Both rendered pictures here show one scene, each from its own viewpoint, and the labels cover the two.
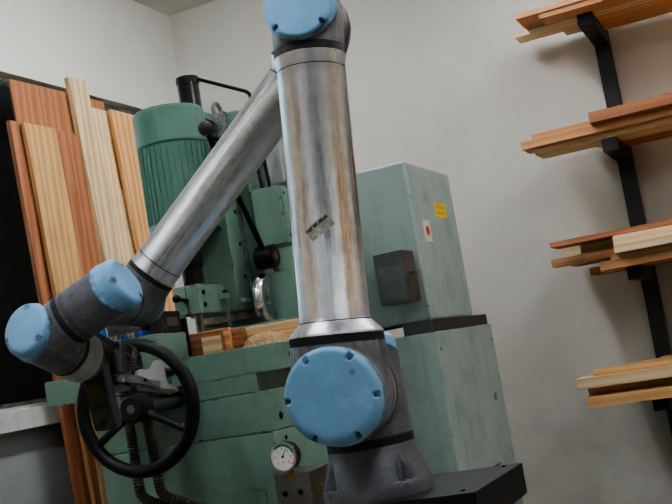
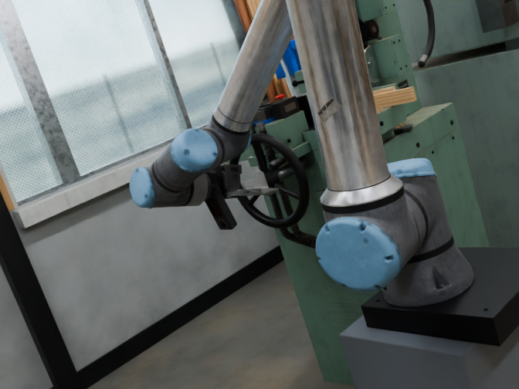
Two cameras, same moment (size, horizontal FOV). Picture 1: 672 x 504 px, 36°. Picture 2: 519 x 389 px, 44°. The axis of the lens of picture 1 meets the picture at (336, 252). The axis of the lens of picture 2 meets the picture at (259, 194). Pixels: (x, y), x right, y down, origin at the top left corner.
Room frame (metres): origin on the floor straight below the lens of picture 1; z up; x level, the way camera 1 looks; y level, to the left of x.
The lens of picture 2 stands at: (0.54, -0.34, 1.18)
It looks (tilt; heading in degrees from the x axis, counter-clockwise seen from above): 12 degrees down; 27
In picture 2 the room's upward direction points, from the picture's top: 18 degrees counter-clockwise
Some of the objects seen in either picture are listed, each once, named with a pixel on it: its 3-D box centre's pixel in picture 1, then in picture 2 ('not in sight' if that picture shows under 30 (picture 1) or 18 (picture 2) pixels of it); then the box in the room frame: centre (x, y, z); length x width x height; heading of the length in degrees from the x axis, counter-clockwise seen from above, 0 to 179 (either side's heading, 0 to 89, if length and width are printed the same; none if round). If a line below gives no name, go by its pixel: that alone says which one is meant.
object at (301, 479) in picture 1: (305, 487); not in sight; (2.26, 0.15, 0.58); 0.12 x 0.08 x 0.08; 161
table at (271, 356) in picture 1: (168, 374); (298, 139); (2.39, 0.43, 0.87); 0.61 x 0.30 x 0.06; 71
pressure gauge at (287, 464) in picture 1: (286, 460); not in sight; (2.19, 0.17, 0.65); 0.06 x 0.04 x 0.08; 71
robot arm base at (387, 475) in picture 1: (374, 466); (422, 264); (1.78, 0.00, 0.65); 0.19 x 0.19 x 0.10
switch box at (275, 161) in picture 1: (277, 157); not in sight; (2.73, 0.11, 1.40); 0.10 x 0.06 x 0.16; 161
